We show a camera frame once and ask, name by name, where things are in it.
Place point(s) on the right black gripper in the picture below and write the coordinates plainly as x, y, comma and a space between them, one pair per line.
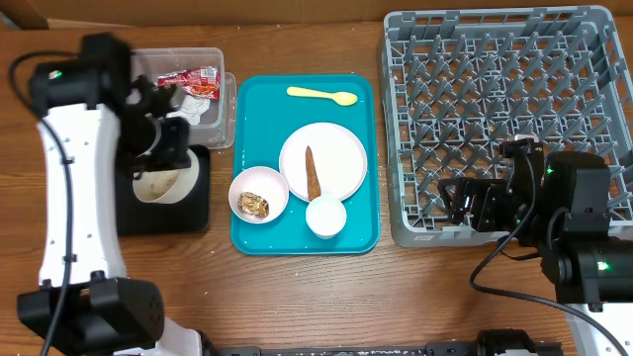
463, 188

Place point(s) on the red snack wrapper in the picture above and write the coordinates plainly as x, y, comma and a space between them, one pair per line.
203, 82

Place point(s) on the yellow plastic spoon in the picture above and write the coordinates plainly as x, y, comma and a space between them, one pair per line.
344, 99

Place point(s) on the brown carrot stick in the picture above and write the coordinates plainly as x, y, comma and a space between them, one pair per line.
314, 190

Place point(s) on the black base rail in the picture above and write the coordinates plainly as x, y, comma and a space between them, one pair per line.
494, 342

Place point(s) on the white napkin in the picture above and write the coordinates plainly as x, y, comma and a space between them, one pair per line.
191, 109

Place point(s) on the cream green bowl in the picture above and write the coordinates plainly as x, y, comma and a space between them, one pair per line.
167, 187

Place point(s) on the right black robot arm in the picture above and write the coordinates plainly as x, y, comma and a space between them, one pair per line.
557, 205

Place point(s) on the brown food scrap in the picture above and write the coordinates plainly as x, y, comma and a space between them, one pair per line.
253, 205

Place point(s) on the grey dishwasher rack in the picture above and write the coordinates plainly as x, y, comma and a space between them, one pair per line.
455, 84

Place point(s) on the black waste tray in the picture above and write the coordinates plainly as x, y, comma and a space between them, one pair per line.
190, 215

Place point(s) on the small white cup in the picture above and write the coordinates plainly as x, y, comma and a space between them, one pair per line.
326, 217

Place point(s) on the pink bowl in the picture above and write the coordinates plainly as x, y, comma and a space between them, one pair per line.
265, 182

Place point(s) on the clear plastic bin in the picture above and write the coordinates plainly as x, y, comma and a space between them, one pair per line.
216, 128

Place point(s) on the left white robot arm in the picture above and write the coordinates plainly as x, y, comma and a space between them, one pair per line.
97, 120

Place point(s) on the large white plate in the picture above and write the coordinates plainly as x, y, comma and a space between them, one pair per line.
339, 157

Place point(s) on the teal plastic tray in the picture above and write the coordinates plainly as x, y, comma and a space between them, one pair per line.
266, 116

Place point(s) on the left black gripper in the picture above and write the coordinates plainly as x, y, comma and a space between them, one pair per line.
175, 156

